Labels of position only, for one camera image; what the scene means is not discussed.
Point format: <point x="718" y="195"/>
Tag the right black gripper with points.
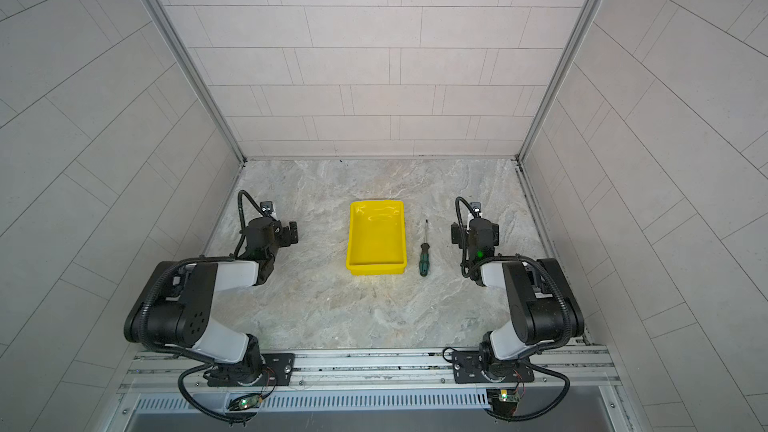
<point x="459" y="234"/>

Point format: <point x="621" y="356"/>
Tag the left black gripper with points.
<point x="287" y="233"/>

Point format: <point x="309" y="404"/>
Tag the green handled screwdriver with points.
<point x="424" y="260"/>

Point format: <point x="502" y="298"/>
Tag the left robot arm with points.
<point x="173" y="313"/>

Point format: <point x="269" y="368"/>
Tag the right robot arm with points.
<point x="543" y="311"/>

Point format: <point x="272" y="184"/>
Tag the yellow plastic bin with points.
<point x="377" y="238"/>

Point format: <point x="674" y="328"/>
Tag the left green circuit board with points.
<point x="245" y="403"/>

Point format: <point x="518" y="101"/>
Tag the green circuit board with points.
<point x="245" y="403"/>
<point x="503" y="402"/>

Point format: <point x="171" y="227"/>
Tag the right green circuit board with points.
<point x="503" y="402"/>

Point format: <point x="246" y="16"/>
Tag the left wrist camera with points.
<point x="267" y="208"/>

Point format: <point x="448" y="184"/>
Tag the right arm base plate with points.
<point x="468" y="367"/>

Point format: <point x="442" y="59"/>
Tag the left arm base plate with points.
<point x="255" y="369"/>

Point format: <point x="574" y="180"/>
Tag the aluminium mounting rail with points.
<point x="367" y="369"/>

